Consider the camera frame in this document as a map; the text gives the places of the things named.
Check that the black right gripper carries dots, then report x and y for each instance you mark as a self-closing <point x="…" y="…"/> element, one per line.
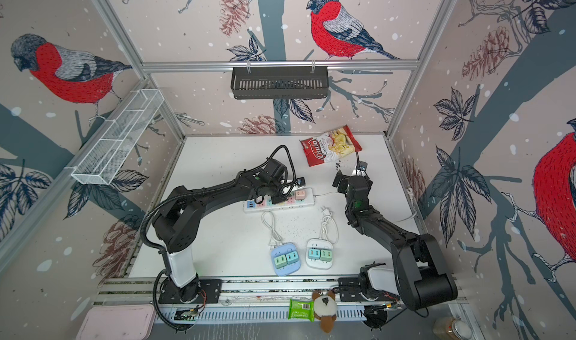
<point x="346" y="181"/>

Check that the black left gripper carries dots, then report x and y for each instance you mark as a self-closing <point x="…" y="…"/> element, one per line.
<point x="277" y="200"/>

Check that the pink usb charger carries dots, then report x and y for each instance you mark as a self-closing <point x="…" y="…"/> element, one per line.
<point x="300" y="194"/>

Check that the light green usb charger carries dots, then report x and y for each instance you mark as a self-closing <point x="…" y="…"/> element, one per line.
<point x="326" y="255"/>

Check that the teal usb charger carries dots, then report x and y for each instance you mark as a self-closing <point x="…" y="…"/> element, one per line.
<point x="314" y="253"/>
<point x="292" y="257"/>

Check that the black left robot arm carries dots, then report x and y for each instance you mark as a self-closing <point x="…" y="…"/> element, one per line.
<point x="172" y="226"/>

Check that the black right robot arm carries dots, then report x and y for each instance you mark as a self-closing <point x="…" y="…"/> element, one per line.
<point x="421" y="274"/>

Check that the red cassava chips bag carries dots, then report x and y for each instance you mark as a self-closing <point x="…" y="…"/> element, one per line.
<point x="330" y="146"/>

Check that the white square power socket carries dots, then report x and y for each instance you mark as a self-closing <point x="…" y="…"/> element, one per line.
<point x="320" y="244"/>

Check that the blue square power socket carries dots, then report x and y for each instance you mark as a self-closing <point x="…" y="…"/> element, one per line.
<point x="289" y="268"/>

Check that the brown plush toy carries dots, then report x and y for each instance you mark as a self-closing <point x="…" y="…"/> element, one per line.
<point x="325" y="309"/>

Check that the green wet wipes pack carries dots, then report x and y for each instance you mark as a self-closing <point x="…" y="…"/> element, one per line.
<point x="299" y="309"/>

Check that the glass jar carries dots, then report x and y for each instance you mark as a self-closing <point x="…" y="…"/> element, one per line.
<point x="451" y="328"/>

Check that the pink tray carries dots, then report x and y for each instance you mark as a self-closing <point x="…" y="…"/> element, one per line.
<point x="123" y="322"/>

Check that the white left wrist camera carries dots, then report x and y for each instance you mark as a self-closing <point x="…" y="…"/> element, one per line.
<point x="300" y="182"/>

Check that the black hanging wire basket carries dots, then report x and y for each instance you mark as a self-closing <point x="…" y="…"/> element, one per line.
<point x="304" y="82"/>

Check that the white wire mesh shelf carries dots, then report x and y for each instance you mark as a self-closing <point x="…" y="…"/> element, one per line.
<point x="106" y="157"/>

